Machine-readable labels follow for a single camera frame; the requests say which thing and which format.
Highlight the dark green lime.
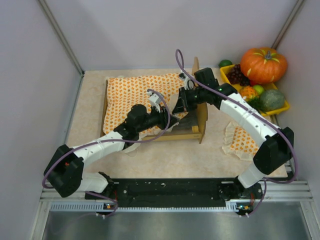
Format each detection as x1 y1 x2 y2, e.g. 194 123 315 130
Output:
218 59 233 68

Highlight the wooden pet bed frame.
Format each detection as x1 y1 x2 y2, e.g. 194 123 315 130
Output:
100 56 208 144

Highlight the orange pumpkin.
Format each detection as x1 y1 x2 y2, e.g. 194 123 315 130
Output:
240 47 288 85

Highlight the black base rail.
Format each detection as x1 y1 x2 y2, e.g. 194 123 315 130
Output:
98 178 263 208

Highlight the orange pineapple toy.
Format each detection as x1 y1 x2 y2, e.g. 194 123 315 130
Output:
239 86 266 114

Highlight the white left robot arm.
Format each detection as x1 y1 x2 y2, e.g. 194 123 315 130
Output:
43 104 179 198

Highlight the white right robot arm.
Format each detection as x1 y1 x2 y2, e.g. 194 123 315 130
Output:
172 67 295 196

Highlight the duck print pillow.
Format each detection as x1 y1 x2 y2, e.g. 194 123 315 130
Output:
222 122 259 162

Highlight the yellow plastic tray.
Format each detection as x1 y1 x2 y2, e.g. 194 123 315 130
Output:
219 64 291 117

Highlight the red tomato under pumpkin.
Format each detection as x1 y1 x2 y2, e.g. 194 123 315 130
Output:
250 80 258 87

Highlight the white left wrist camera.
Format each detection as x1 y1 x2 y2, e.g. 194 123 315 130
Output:
146 90 164 113

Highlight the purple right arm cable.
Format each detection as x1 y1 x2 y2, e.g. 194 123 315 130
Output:
175 48 298 218

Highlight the grey bed base fabric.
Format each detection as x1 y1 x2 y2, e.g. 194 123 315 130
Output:
172 111 198 133

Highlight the green melon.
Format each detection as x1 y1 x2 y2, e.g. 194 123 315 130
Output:
259 89 285 112

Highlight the dark purple grape bunch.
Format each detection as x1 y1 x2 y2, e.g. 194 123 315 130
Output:
226 64 250 87

